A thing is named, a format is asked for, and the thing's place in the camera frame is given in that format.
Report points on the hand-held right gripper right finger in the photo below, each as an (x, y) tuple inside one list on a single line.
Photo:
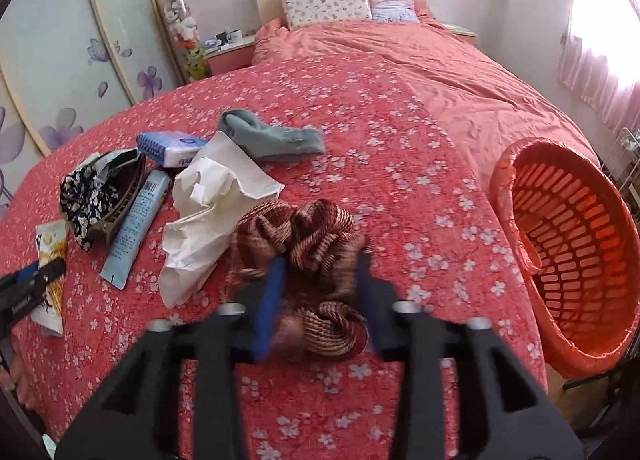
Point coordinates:
[(367, 292)]

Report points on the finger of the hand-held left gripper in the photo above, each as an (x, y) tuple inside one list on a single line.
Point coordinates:
[(47, 271)]

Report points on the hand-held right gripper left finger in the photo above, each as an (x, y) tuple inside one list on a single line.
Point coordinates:
[(270, 305)]

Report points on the yellow white snack packet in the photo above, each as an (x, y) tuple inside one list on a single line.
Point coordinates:
[(50, 240)]

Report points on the brown striped cloth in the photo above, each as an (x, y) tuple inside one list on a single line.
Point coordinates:
[(310, 230)]

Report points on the blue tissue pack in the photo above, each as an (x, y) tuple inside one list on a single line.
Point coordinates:
[(165, 148)]

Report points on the orange plastic laundry basket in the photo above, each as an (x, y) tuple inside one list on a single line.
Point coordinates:
[(575, 250)]

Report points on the person's left forearm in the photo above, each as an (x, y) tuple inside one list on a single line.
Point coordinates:
[(12, 375)]

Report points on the brown plastic tray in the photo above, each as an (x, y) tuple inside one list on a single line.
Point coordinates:
[(117, 220)]

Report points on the light blue tube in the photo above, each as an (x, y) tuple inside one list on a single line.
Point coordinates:
[(135, 230)]

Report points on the red floral blanket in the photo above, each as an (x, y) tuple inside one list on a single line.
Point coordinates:
[(400, 164)]

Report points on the crumpled white paper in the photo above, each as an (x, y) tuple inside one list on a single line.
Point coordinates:
[(220, 174)]

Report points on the grey sock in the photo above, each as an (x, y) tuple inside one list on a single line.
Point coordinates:
[(270, 137)]

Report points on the flower print wardrobe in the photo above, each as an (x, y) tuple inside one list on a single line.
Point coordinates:
[(60, 64)]

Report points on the orange duvet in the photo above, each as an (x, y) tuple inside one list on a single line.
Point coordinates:
[(450, 69)]

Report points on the pink nightstand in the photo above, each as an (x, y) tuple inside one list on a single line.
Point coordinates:
[(230, 57)]

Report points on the white mug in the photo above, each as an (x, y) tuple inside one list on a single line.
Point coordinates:
[(234, 34)]

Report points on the clear tube of plush toys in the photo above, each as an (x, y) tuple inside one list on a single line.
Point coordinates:
[(185, 34)]

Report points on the beige nightstand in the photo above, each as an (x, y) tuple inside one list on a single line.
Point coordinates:
[(462, 32)]

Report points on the pink blue striped pillow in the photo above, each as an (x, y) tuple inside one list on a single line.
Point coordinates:
[(392, 4)]

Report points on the white floral pillow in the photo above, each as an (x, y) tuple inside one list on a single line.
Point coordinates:
[(325, 4)]

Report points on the pink curtain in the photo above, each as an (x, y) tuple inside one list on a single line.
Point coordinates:
[(595, 84)]

